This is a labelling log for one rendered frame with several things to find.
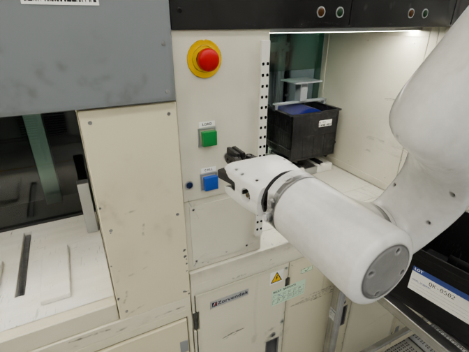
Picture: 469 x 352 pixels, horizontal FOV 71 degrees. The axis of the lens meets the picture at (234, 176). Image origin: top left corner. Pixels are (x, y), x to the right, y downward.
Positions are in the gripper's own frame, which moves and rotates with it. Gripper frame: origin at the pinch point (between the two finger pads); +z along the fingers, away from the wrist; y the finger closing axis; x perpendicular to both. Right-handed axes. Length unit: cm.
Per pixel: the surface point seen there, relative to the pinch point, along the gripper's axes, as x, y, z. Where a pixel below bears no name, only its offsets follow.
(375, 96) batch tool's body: -2, 70, 33
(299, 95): -4, 53, 53
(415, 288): -38, 43, -12
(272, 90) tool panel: -12, 73, 102
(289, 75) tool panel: -4, 81, 98
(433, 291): -36, 44, -16
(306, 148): -22, 52, 44
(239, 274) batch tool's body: -38.6, 7.2, 12.3
